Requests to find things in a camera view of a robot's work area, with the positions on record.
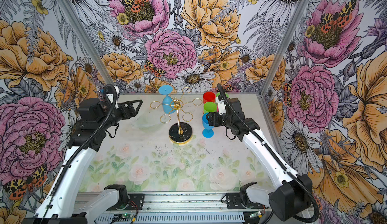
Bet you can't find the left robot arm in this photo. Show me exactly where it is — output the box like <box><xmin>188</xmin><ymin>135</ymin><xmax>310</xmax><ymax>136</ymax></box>
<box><xmin>23</xmin><ymin>84</ymin><xmax>143</xmax><ymax>224</ymax></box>

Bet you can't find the white perforated cable duct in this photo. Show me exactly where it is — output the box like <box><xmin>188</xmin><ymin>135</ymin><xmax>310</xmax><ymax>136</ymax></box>
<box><xmin>89</xmin><ymin>212</ymin><xmax>246</xmax><ymax>224</ymax></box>

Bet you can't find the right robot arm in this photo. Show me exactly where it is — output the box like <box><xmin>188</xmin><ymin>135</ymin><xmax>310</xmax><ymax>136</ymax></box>
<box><xmin>206</xmin><ymin>84</ymin><xmax>320</xmax><ymax>223</ymax></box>

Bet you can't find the aluminium front rail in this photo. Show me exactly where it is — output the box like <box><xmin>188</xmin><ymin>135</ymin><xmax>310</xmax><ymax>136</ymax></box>
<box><xmin>54</xmin><ymin>190</ymin><xmax>312</xmax><ymax>214</ymax></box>

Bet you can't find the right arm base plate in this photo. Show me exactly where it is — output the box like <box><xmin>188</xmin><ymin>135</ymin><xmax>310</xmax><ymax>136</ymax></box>
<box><xmin>221</xmin><ymin>192</ymin><xmax>264</xmax><ymax>209</ymax></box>

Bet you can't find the aluminium corner post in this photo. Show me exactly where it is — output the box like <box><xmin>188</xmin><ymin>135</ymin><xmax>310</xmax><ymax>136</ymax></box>
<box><xmin>56</xmin><ymin>0</ymin><xmax>115</xmax><ymax>86</ymax></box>
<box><xmin>259</xmin><ymin>0</ymin><xmax>318</xmax><ymax>97</ymax></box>

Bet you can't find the gold wire glass rack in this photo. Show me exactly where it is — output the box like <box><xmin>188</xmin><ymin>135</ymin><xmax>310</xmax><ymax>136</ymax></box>
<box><xmin>150</xmin><ymin>88</ymin><xmax>203</xmax><ymax>145</ymax></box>

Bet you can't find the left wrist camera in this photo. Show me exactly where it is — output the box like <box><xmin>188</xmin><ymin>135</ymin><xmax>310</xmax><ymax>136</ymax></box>
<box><xmin>101</xmin><ymin>85</ymin><xmax>120</xmax><ymax>109</ymax></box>

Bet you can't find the red wine glass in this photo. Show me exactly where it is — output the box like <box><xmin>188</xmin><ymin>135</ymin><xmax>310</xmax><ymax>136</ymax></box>
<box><xmin>203</xmin><ymin>92</ymin><xmax>216</xmax><ymax>104</ymax></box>

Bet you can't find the right aluminium corner post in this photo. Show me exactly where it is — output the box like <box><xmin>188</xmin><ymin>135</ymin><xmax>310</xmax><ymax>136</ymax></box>
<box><xmin>259</xmin><ymin>0</ymin><xmax>318</xmax><ymax>97</ymax></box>

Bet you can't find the blue wine glass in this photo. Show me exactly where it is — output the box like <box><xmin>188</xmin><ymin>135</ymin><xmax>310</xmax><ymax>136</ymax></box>
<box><xmin>158</xmin><ymin>85</ymin><xmax>175</xmax><ymax>114</ymax></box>
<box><xmin>202</xmin><ymin>113</ymin><xmax>214</xmax><ymax>138</ymax></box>

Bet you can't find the green wine glass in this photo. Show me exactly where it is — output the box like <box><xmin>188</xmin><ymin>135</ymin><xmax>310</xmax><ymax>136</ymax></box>
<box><xmin>203</xmin><ymin>102</ymin><xmax>217</xmax><ymax>114</ymax></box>
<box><xmin>216</xmin><ymin>92</ymin><xmax>229</xmax><ymax>100</ymax></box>

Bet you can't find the left aluminium corner post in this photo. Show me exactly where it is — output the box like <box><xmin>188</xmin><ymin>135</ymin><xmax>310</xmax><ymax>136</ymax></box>
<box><xmin>56</xmin><ymin>0</ymin><xmax>115</xmax><ymax>86</ymax></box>

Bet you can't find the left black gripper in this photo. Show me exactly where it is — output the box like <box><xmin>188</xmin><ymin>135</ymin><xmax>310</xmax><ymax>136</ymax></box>
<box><xmin>98</xmin><ymin>100</ymin><xmax>144</xmax><ymax>129</ymax></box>

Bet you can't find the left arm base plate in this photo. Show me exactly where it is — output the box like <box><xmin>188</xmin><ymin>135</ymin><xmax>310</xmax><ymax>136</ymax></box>
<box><xmin>117</xmin><ymin>193</ymin><xmax>145</xmax><ymax>211</ymax></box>

